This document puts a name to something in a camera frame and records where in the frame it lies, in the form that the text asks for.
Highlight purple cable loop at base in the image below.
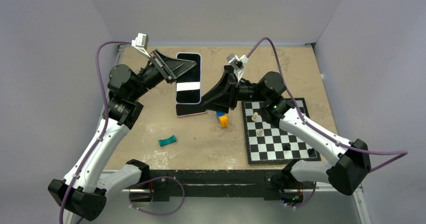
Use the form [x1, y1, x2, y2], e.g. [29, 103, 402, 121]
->
[129, 176, 186, 216]

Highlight white chess piece lower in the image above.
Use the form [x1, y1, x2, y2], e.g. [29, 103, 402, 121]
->
[257, 129, 264, 136]

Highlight black base frame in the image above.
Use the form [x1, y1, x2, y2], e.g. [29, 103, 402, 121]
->
[134, 169, 314, 201]

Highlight teal curved piece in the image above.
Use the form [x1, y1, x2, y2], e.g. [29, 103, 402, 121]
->
[158, 135, 177, 147]

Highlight black chess piece corner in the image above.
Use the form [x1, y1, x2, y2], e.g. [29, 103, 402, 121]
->
[307, 148, 315, 156]

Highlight black chess piece lower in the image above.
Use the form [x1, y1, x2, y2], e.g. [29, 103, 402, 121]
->
[282, 144, 291, 151]

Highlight blue and orange block toy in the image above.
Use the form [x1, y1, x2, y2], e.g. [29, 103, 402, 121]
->
[216, 111, 229, 128]

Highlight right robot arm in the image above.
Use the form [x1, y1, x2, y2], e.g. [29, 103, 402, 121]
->
[201, 71, 371, 195]

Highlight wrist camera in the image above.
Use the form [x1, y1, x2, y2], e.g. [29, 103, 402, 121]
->
[227, 54, 249, 82]
[131, 33, 151, 59]

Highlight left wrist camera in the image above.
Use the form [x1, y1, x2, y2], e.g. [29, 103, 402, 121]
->
[131, 33, 151, 59]

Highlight lilac phone case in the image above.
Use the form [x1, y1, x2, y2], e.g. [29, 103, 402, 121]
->
[175, 52, 202, 104]

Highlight white chess piece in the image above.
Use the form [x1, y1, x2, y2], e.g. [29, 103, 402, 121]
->
[251, 112, 258, 122]
[257, 129, 264, 136]

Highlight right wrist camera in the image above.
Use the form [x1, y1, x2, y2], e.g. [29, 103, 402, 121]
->
[227, 54, 249, 82]

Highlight white chess piece left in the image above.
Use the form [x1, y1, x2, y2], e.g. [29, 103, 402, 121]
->
[251, 112, 258, 122]

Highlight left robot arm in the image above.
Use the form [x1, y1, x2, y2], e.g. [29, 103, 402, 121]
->
[48, 50, 196, 223]

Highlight chessboard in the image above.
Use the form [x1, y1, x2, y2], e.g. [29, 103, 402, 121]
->
[241, 101, 321, 165]

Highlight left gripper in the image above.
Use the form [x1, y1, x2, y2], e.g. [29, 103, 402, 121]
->
[129, 49, 195, 100]

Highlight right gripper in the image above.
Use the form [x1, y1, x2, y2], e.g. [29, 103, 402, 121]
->
[200, 71, 269, 114]

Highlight black phone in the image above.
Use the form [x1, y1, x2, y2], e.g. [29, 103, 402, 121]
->
[176, 53, 201, 103]

